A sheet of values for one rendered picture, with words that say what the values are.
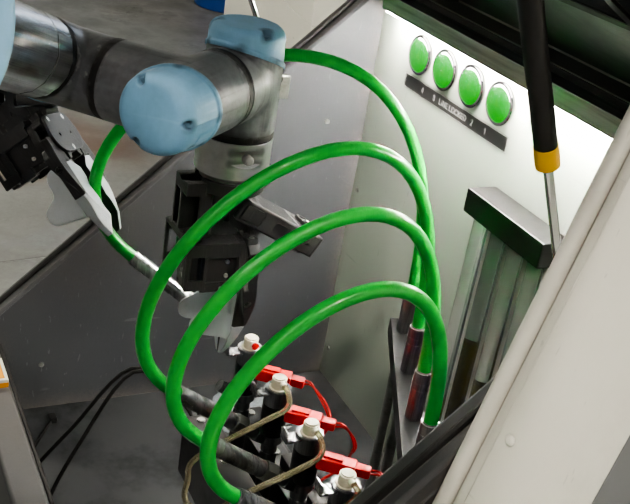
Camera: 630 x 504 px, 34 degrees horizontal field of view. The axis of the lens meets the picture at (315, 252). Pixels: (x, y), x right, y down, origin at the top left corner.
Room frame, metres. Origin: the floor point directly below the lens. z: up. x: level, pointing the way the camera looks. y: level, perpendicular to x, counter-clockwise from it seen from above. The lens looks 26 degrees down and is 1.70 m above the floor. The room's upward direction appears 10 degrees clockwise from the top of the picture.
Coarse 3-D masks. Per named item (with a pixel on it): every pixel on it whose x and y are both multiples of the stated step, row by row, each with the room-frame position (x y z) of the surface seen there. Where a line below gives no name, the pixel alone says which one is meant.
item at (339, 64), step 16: (288, 48) 1.04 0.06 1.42; (320, 64) 1.04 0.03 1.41; (336, 64) 1.04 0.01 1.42; (352, 64) 1.05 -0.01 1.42; (368, 80) 1.05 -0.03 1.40; (384, 96) 1.05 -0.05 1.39; (400, 112) 1.05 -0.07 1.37; (112, 128) 1.02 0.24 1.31; (400, 128) 1.06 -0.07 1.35; (112, 144) 1.02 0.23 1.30; (416, 144) 1.06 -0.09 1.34; (96, 160) 1.01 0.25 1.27; (416, 160) 1.06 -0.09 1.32; (96, 176) 1.01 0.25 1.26; (96, 192) 1.01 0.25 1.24; (416, 208) 1.06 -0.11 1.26; (112, 240) 1.02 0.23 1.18; (128, 256) 1.02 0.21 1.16; (416, 256) 1.06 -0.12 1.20; (416, 272) 1.06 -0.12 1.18
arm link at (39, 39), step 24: (24, 24) 0.79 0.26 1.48; (48, 24) 0.82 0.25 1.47; (72, 24) 0.88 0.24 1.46; (24, 48) 0.78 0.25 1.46; (48, 48) 0.81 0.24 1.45; (72, 48) 0.84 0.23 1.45; (96, 48) 0.86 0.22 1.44; (24, 72) 0.79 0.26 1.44; (48, 72) 0.81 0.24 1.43; (72, 72) 0.84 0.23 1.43; (96, 72) 0.85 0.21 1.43; (48, 96) 0.84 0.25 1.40; (72, 96) 0.85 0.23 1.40
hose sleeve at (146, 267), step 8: (136, 256) 1.02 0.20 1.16; (144, 256) 1.03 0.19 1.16; (136, 264) 1.02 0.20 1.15; (144, 264) 1.02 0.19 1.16; (152, 264) 1.03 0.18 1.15; (144, 272) 1.02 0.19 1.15; (152, 272) 1.02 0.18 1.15; (168, 288) 1.02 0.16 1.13; (176, 288) 1.03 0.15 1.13; (176, 296) 1.02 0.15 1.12; (184, 296) 1.03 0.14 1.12
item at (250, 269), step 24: (336, 216) 0.82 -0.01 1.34; (360, 216) 0.83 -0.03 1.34; (384, 216) 0.84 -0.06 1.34; (288, 240) 0.80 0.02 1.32; (264, 264) 0.78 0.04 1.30; (432, 264) 0.87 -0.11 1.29; (240, 288) 0.78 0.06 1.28; (432, 288) 0.87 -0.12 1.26; (216, 312) 0.76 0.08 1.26; (192, 336) 0.76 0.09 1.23; (168, 384) 0.75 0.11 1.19; (168, 408) 0.75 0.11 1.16; (408, 408) 0.88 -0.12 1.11; (192, 432) 0.76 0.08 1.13; (216, 456) 0.77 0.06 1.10; (240, 456) 0.79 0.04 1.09; (264, 480) 0.80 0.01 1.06
